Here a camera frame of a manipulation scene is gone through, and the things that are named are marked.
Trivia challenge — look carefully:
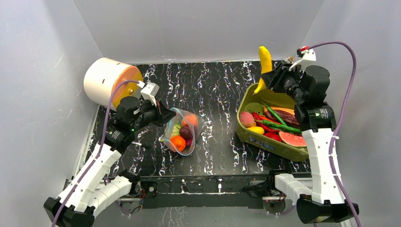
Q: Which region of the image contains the clear zip top bag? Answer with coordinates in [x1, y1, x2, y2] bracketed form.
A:
[159, 107, 205, 156]

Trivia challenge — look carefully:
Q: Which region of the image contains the aluminium frame rail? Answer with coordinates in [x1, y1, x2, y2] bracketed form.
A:
[61, 178, 345, 201]

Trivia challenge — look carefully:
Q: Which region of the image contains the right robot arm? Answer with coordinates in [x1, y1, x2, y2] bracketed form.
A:
[261, 61, 359, 224]

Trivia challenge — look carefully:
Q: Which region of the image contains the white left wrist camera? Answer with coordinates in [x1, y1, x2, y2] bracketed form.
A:
[138, 81, 160, 106]

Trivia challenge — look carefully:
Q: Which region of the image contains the toy peach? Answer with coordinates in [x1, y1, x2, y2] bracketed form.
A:
[181, 114, 199, 127]

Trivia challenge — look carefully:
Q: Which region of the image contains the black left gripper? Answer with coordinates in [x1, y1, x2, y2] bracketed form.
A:
[131, 97, 177, 131]

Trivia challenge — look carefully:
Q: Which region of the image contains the orange toy carrot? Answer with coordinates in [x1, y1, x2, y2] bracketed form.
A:
[271, 106, 295, 115]

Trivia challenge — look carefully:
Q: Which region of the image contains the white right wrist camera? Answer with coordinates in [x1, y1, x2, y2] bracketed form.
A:
[289, 46, 316, 72]

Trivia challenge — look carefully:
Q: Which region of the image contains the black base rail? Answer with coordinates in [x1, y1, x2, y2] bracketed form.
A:
[138, 174, 293, 212]

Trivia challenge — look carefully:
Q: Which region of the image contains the orange toy fruit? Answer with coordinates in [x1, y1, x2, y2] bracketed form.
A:
[170, 135, 186, 152]

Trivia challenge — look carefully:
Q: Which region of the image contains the white round drawer cabinet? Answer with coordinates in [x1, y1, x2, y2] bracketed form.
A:
[84, 57, 145, 111]

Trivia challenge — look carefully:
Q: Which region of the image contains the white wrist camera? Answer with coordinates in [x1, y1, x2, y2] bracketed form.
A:
[289, 46, 316, 72]
[138, 81, 160, 106]

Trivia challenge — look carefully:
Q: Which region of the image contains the green toy chili pepper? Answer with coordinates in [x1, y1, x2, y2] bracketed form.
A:
[261, 106, 301, 134]

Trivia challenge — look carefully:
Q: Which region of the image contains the dark red toy plum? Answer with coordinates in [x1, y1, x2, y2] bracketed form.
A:
[180, 125, 193, 139]

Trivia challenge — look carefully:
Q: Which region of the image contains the pink toy fruit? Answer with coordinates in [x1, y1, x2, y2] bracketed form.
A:
[238, 112, 256, 128]

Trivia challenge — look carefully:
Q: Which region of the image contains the black and white marker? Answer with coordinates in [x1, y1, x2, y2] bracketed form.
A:
[131, 141, 150, 149]

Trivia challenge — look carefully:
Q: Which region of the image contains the green toy cabbage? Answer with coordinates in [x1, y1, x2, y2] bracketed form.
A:
[171, 123, 182, 138]

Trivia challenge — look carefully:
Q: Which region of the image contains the purple toy sweet potato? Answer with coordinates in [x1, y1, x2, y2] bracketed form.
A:
[185, 138, 193, 148]

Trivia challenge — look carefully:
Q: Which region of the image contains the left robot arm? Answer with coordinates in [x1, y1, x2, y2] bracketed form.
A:
[44, 96, 176, 227]

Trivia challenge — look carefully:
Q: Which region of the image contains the yellow toy banana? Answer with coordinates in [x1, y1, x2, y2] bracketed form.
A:
[253, 46, 273, 95]

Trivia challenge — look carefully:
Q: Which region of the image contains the olive green plastic bin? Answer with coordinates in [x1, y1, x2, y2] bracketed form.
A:
[235, 82, 333, 162]

